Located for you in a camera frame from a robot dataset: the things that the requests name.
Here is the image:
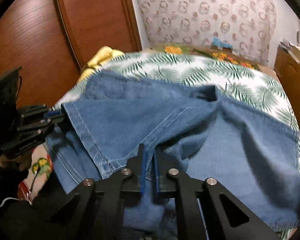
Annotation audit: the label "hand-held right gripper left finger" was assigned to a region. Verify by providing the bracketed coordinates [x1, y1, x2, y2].
[35, 144, 147, 240]

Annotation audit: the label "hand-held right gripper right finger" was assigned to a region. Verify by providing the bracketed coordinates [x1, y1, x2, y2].
[154, 147, 280, 240]

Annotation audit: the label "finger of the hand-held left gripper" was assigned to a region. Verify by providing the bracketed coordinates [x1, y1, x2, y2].
[17, 120, 70, 143]
[17, 104, 66, 125]

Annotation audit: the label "blue denim pants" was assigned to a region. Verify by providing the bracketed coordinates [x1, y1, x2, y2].
[45, 70, 300, 240]

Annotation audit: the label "person's left forearm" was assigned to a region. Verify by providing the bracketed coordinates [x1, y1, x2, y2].
[0, 170, 65, 240]

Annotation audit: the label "person's left hand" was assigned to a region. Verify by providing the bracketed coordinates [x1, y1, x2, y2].
[0, 152, 32, 172]

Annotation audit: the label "wooden louvered wardrobe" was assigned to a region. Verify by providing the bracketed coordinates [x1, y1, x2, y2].
[0, 0, 143, 110]

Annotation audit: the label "palm leaf printed sheet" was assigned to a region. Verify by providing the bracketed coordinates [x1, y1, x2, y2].
[57, 51, 300, 175]

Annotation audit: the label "floral blanket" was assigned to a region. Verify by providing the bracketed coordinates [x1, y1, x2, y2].
[16, 44, 278, 202]

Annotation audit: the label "wooden sideboard cabinet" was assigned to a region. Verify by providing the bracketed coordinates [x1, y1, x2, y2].
[274, 47, 300, 153]

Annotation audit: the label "white cable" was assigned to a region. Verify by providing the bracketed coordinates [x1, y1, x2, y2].
[0, 171, 38, 208]

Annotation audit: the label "ring patterned curtain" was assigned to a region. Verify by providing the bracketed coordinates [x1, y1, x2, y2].
[132, 0, 277, 55]

